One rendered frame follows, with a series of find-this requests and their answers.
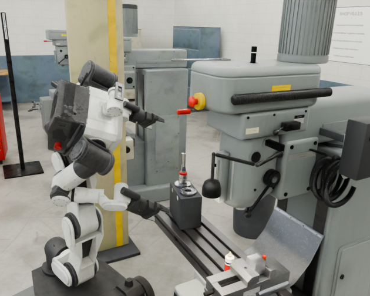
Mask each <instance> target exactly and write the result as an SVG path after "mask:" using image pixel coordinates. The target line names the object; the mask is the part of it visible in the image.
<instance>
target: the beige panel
mask: <svg viewBox="0 0 370 296"><path fill-rule="evenodd" d="M64 3H65V18H66V33H67V42H68V57H69V72H70V82H72V83H75V84H77V83H78V77H79V75H80V72H81V70H82V67H83V66H84V64H85V63H86V62H87V61H89V60H92V61H94V63H96V64H97V65H99V66H101V67H103V68H105V69H107V70H109V71H111V72H113V73H115V74H117V76H118V82H119V83H122V84H124V98H125V75H124V53H123V8H122V0H64ZM112 154H113V155H114V157H115V163H114V166H113V168H112V169H111V171H110V172H109V173H108V174H107V175H104V176H101V175H99V174H98V173H96V179H97V183H96V188H95V189H104V195H105V196H106V197H107V198H108V199H109V200H113V196H114V187H115V184H117V183H126V184H127V164H126V122H123V131H122V140H121V142H120V143H119V144H118V146H117V148H116V149H115V150H114V152H113V153H112ZM95 206H96V207H97V208H99V210H100V211H101V213H102V216H103V233H104V236H103V239H102V242H101V244H100V247H99V249H98V251H97V258H99V259H100V260H102V261H104V262H106V263H107V264H110V263H113V262H116V261H120V260H124V259H127V258H130V257H134V256H137V255H140V251H139V250H138V248H137V247H136V245H135V244H134V242H133V241H132V239H131V238H130V237H129V231H128V211H127V210H124V211H108V210H104V209H103V208H102V207H101V206H100V205H99V203H95Z"/></svg>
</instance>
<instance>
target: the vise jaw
mask: <svg viewBox="0 0 370 296"><path fill-rule="evenodd" d="M230 270H231V271H232V272H233V273H234V274H235V275H236V276H237V277H238V278H239V279H240V280H241V281H242V282H243V283H244V284H245V285H246V286H247V287H249V286H251V285H254V284H257V283H258V282H259V279H260V275H259V274H258V273H257V272H256V271H255V270H254V269H253V268H252V267H251V266H250V265H249V264H247V263H246V262H245V261H244V260H243V259H242V258H239V259H236V260H234V261H233V262H232V263H231V264H230Z"/></svg>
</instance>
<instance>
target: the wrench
mask: <svg viewBox="0 0 370 296"><path fill-rule="evenodd" d="M205 60H224V61H225V60H231V59H227V58H207V59H171V61H205Z"/></svg>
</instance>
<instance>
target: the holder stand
mask: <svg viewBox="0 0 370 296"><path fill-rule="evenodd" d="M201 207H202V196H201V194H200V193H199V192H198V191H197V190H196V188H195V187H194V186H193V185H192V183H191V182H190V181H189V180H188V181H187V184H186V185H180V184H179V181H176V182H171V183H170V212H171V214H172V216H173V218H174V220H175V221H176V223H177V225H178V227H179V229H180V230H184V229H189V228H196V227H201Z"/></svg>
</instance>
